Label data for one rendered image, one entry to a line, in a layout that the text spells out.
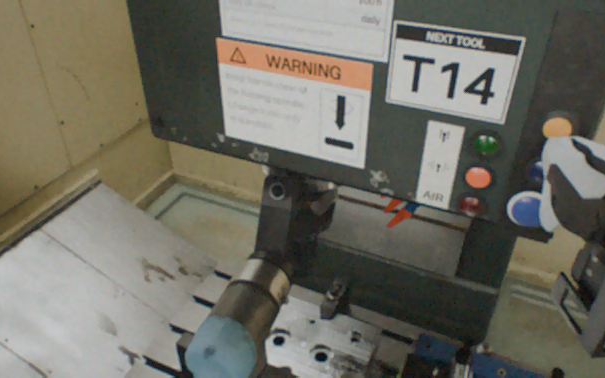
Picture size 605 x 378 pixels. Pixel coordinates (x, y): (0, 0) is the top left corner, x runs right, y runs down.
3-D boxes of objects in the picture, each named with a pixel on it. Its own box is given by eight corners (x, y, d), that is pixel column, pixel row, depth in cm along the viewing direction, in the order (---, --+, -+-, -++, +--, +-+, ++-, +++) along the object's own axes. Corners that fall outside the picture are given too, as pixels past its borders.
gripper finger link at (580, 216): (525, 181, 36) (595, 270, 28) (530, 162, 35) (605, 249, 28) (589, 177, 36) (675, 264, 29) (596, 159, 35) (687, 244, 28)
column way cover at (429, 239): (456, 283, 134) (501, 106, 104) (293, 234, 150) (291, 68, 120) (460, 271, 137) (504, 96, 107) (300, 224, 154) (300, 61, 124)
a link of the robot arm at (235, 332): (185, 386, 60) (174, 340, 55) (227, 316, 68) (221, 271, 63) (245, 407, 58) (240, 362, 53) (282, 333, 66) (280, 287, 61)
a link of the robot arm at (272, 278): (222, 272, 63) (283, 289, 61) (239, 248, 67) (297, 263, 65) (228, 312, 68) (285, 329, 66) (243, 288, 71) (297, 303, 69)
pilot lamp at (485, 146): (495, 161, 43) (501, 138, 41) (469, 155, 43) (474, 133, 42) (496, 158, 43) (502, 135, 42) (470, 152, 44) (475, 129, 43)
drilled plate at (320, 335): (343, 433, 97) (344, 419, 94) (213, 377, 107) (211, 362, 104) (380, 342, 114) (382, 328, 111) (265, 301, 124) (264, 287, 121)
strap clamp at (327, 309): (329, 347, 118) (331, 303, 109) (316, 342, 119) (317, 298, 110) (349, 307, 127) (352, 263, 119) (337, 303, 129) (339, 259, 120)
